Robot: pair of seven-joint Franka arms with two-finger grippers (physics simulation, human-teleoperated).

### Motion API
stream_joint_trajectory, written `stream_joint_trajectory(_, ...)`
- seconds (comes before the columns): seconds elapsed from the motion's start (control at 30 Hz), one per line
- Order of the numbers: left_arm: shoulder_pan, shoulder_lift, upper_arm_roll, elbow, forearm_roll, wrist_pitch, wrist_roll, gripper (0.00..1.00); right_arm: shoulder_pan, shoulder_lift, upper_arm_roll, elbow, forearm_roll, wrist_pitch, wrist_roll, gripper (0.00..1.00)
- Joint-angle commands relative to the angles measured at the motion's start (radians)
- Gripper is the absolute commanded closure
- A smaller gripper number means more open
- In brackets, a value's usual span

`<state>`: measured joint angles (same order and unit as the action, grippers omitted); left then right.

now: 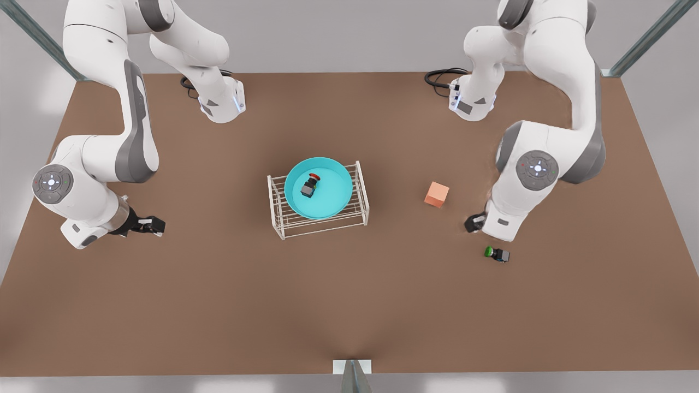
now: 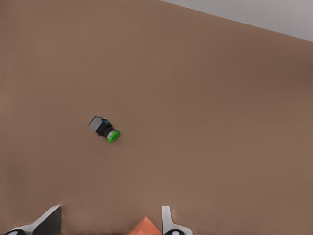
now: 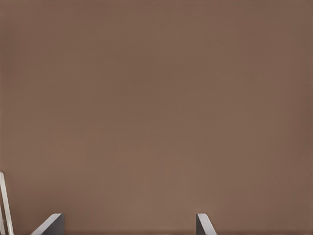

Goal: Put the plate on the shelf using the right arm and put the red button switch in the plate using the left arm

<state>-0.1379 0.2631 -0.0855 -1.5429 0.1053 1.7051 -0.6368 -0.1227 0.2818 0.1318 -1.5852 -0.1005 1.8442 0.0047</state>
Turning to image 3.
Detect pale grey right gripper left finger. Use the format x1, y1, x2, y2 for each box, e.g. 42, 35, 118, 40
30, 213, 65, 235

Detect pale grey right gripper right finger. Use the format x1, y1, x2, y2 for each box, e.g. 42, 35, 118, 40
196, 213, 218, 235

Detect silver frame post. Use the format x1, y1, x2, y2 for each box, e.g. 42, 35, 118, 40
0, 171, 15, 235

